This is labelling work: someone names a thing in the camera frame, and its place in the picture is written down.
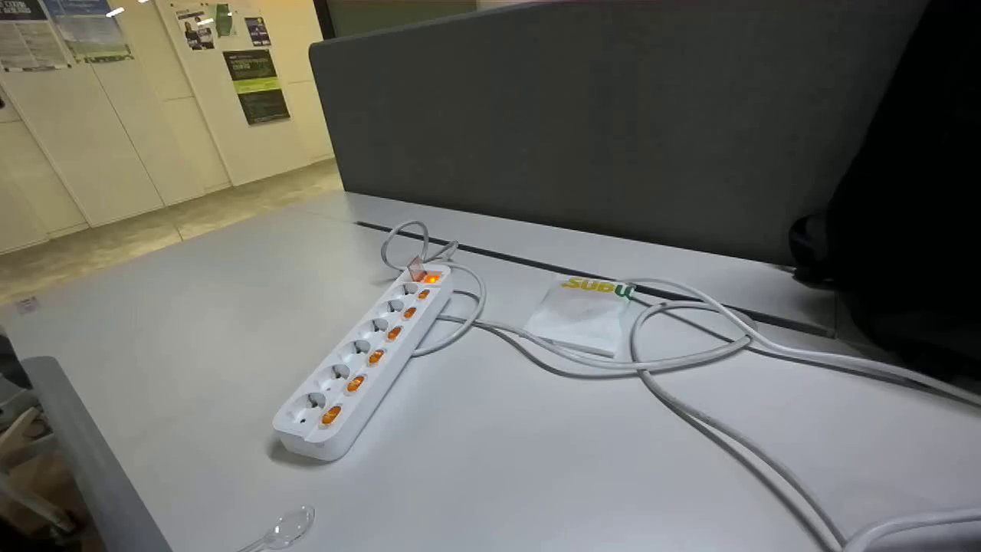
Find green black wall poster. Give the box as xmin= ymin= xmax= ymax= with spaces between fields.
xmin=224 ymin=48 xmax=289 ymax=126

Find beige wall cabinets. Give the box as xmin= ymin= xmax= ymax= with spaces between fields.
xmin=0 ymin=0 xmax=330 ymax=251

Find grey desk partition panel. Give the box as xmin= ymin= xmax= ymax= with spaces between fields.
xmin=310 ymin=0 xmax=930 ymax=264

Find clear plastic bag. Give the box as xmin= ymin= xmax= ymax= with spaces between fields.
xmin=524 ymin=276 xmax=627 ymax=359

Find white multi-socket power strip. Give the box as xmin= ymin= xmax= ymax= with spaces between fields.
xmin=272 ymin=264 xmax=454 ymax=464

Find white power strip cable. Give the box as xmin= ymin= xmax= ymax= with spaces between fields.
xmin=378 ymin=217 xmax=981 ymax=552

